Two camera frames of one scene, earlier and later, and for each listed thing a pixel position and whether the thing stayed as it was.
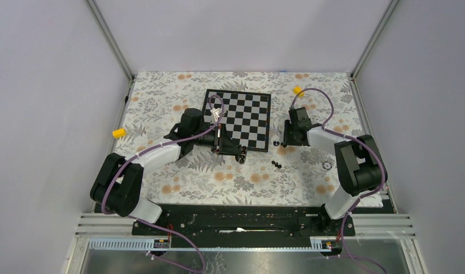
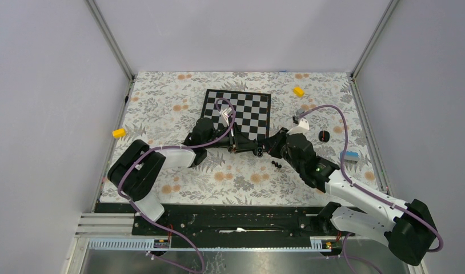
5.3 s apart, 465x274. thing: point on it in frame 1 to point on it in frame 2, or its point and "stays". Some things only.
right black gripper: (287, 141) to (272, 144)
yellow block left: (119, 132) stays
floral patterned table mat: (287, 175) stays
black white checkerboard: (246, 117) stays
